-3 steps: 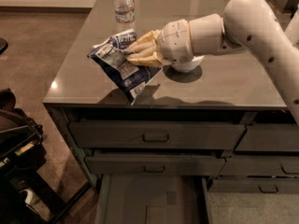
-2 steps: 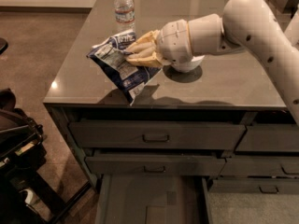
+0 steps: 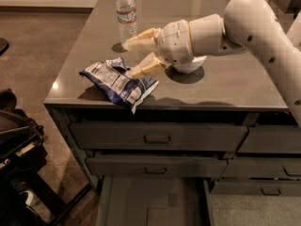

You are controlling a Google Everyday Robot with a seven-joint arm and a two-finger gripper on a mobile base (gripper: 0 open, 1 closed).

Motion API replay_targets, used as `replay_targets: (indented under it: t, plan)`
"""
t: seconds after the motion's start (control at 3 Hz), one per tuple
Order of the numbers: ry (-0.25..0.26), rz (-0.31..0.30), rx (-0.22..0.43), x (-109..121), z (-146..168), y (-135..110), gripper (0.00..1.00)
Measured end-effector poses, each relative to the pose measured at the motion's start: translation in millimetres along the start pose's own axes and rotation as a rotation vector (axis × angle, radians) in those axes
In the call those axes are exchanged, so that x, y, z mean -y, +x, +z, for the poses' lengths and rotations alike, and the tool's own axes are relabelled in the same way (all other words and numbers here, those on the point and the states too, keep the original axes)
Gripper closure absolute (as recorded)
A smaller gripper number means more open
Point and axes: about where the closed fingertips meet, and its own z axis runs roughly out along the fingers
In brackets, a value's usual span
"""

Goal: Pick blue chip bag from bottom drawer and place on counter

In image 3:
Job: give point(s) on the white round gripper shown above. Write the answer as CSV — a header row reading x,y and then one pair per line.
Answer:
x,y
174,42

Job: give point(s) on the blue chip bag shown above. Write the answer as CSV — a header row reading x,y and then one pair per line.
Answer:
x,y
109,76

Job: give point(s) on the top left grey drawer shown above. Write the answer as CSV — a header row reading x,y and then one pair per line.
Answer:
x,y
167,136

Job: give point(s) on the grey drawer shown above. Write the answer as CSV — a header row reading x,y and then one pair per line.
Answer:
x,y
272,139
257,187
167,136
263,168
181,164

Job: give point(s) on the grey counter cabinet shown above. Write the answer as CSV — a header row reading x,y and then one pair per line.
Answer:
x,y
230,89

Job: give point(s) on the middle left grey drawer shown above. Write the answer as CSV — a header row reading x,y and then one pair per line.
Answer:
x,y
181,164

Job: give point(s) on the top right grey drawer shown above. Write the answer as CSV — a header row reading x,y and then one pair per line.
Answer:
x,y
272,139

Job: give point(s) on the bottom left open drawer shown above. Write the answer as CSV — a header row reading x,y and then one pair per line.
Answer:
x,y
154,201

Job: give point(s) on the bottom right grey drawer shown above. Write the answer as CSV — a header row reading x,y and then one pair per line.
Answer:
x,y
257,187

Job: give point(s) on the middle right grey drawer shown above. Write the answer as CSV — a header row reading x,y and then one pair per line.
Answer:
x,y
263,168

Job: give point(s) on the white bowl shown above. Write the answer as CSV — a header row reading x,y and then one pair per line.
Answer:
x,y
189,65

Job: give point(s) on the clear plastic water bottle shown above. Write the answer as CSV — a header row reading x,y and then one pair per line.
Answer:
x,y
126,16

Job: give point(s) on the black round stool edge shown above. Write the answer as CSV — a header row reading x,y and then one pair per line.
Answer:
x,y
3,46

